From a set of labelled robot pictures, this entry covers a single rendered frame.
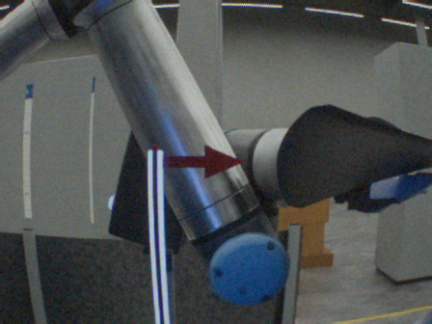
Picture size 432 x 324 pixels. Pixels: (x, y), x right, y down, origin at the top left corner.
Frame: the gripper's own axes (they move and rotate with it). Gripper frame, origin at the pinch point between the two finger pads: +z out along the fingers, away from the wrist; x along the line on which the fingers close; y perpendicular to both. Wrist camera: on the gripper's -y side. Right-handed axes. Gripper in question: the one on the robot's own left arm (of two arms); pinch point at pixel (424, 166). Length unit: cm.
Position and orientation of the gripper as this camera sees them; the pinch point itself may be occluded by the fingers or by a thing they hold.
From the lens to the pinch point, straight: 72.7
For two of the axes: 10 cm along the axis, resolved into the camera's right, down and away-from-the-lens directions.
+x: -0.9, 9.9, -0.6
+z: 6.3, 0.1, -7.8
